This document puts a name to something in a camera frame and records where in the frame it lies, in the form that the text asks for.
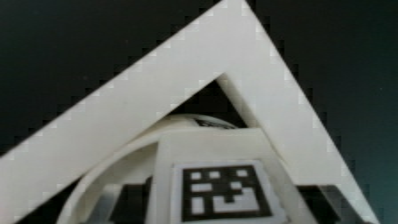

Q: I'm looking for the white round stool seat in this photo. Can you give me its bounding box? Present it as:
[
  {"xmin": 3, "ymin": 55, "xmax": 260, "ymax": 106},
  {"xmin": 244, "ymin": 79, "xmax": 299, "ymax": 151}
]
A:
[{"xmin": 54, "ymin": 114, "xmax": 237, "ymax": 224}]

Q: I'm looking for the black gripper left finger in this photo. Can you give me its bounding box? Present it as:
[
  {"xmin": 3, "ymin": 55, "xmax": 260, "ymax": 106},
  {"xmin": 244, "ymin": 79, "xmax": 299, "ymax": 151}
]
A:
[{"xmin": 86, "ymin": 176, "xmax": 156, "ymax": 224}]

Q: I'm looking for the white right fence rail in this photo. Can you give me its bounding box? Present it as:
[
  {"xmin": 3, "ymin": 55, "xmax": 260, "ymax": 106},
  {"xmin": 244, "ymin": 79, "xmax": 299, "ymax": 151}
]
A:
[{"xmin": 214, "ymin": 0, "xmax": 379, "ymax": 224}]

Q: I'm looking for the white front fence rail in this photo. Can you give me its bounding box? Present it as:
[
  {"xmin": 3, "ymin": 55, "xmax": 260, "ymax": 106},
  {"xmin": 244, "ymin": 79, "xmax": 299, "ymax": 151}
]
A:
[{"xmin": 0, "ymin": 0, "xmax": 262, "ymax": 224}]

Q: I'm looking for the white stool leg front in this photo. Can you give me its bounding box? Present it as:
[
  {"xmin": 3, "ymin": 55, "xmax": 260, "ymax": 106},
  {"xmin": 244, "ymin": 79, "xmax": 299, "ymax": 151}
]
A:
[{"xmin": 145, "ymin": 129, "xmax": 299, "ymax": 224}]

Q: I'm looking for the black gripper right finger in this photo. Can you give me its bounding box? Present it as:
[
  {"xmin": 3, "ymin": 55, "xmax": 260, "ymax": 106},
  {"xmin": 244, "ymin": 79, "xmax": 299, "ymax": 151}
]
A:
[{"xmin": 291, "ymin": 184, "xmax": 379, "ymax": 224}]

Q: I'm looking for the white fence rail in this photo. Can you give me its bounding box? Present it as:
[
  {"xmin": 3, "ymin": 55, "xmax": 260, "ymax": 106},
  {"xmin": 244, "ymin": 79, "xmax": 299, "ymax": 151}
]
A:
[
  {"xmin": 214, "ymin": 0, "xmax": 379, "ymax": 224},
  {"xmin": 0, "ymin": 0, "xmax": 262, "ymax": 224}
]

